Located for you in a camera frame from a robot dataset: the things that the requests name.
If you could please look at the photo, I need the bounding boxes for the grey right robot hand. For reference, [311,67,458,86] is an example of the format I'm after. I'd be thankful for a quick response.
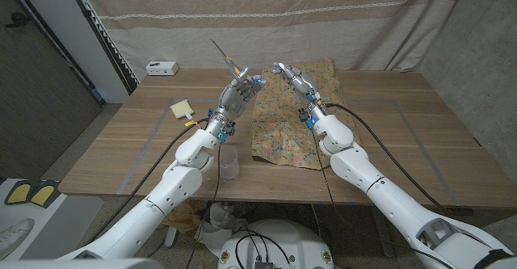
[272,61,325,120]

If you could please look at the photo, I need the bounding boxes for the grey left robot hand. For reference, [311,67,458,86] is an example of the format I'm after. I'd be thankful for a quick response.
[208,74,268,137]

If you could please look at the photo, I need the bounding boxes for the grey scissors with yellow grips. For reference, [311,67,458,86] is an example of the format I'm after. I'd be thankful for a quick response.
[209,38,250,85]

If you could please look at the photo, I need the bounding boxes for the yellow sponge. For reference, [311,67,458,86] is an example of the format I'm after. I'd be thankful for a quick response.
[169,99,194,120]

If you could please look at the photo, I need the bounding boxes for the clear plastic cup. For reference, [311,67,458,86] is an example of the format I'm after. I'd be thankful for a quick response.
[219,144,241,181]

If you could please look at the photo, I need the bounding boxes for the crumpled white paper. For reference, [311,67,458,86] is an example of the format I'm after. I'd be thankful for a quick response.
[193,202,248,258]

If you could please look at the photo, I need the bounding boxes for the crumpled brown paper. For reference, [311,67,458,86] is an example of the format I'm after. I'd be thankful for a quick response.
[161,200,207,233]

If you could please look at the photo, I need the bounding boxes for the beige striped curtain backdrop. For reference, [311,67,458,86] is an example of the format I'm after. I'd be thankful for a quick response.
[74,0,472,82]

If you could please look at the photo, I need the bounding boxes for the white power strip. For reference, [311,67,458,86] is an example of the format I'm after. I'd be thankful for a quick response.
[145,61,180,77]

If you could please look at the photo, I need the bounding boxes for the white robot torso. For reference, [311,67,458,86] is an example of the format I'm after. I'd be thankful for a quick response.
[217,219,335,269]

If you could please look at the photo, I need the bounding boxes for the black pole with zigzag strip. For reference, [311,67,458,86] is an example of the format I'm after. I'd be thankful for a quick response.
[64,0,141,95]

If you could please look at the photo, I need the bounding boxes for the white table leg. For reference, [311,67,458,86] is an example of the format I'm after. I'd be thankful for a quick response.
[164,226,181,248]

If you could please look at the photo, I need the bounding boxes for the grey table leg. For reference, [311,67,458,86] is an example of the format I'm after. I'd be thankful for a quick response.
[373,220,395,258]

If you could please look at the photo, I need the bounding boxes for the white floor platform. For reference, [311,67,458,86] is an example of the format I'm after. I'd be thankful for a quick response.
[0,178,106,262]

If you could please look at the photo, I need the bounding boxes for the yellow and black foot pedals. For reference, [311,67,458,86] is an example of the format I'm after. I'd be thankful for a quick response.
[4,179,61,208]

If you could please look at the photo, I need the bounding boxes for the white shoe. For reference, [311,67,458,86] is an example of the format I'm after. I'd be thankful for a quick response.
[0,218,36,258]

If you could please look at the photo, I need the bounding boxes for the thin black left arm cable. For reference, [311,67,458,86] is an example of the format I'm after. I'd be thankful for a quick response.
[185,141,223,269]

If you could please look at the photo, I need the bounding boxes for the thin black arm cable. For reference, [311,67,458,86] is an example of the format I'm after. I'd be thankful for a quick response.
[310,129,453,269]
[185,141,223,269]

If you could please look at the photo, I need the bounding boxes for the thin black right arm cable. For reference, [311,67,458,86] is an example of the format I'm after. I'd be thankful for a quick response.
[310,129,453,269]

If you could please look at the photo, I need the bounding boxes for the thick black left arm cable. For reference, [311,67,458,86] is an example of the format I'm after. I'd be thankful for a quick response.
[86,117,209,246]

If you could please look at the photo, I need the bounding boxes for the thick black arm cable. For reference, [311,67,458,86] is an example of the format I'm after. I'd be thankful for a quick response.
[325,103,453,213]
[86,117,209,246]

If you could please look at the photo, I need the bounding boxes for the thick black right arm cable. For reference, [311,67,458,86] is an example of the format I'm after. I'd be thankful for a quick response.
[325,103,453,213]

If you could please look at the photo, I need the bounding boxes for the black torso cables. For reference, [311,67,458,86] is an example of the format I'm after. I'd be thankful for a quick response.
[236,225,294,269]

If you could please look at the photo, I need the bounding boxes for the black door handle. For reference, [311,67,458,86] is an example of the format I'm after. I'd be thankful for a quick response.
[4,12,32,28]

